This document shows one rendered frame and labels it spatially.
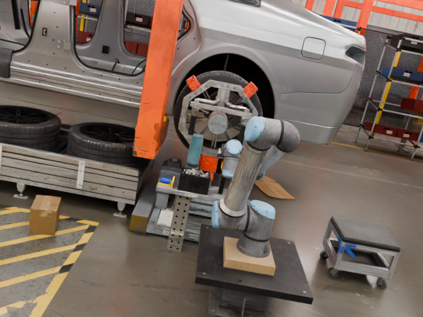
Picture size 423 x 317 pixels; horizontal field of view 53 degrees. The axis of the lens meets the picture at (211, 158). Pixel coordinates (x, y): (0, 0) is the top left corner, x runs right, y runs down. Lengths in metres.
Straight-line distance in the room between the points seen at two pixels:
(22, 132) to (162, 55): 1.26
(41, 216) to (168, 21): 1.48
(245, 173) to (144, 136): 1.13
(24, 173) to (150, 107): 1.08
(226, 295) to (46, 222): 1.26
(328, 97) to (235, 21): 0.93
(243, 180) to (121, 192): 1.37
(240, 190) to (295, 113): 1.49
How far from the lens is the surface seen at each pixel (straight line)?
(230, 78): 3.11
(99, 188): 3.26
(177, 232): 2.90
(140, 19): 7.14
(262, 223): 2.32
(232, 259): 2.31
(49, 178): 3.35
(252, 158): 1.97
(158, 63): 2.88
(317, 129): 3.55
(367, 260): 3.37
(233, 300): 2.48
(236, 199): 2.16
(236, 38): 3.37
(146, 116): 2.95
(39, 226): 2.98
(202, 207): 3.30
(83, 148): 3.34
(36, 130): 3.52
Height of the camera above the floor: 1.47
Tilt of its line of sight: 17 degrees down
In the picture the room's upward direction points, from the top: 12 degrees clockwise
